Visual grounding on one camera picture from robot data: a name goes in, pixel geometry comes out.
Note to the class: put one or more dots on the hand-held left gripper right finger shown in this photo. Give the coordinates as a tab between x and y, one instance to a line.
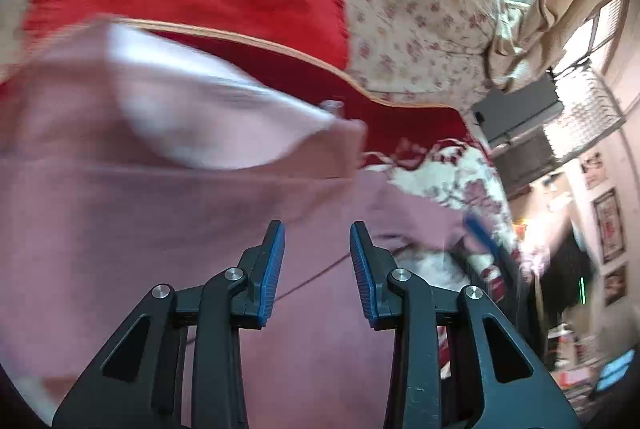
362	274

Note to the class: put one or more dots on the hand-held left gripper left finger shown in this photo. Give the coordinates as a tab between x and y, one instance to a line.
270	269

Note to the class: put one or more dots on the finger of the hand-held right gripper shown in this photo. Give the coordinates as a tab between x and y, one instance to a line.
481	240

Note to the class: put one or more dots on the pink small garment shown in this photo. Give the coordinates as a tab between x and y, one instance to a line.
150	219

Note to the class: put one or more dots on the red and white fleece blanket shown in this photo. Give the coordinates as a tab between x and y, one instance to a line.
440	169

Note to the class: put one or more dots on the dark grey box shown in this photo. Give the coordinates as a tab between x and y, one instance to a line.
517	109

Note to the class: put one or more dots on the beige curtain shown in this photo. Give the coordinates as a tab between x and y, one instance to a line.
550	9

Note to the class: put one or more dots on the large framed wall picture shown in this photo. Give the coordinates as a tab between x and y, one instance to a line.
608	225

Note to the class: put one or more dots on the small wall poster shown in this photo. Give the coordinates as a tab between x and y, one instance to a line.
593	170

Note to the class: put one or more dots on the small framed wall picture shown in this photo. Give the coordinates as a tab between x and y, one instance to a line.
615	284

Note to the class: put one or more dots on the grilled wall vent window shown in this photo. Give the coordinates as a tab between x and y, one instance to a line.
607	24

